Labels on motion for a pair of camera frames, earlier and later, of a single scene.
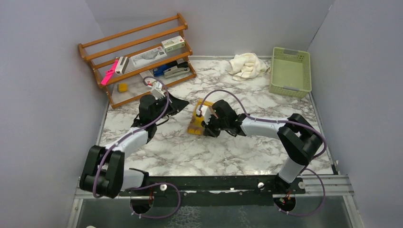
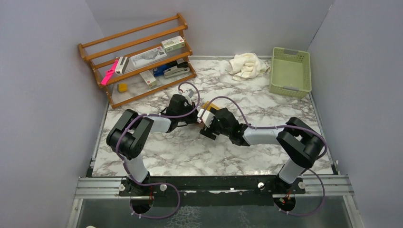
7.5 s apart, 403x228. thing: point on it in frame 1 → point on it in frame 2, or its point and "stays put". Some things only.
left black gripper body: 161,107 → 189,118
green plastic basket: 290,72 stays put
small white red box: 148,80 stays put
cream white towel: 247,66 stays put
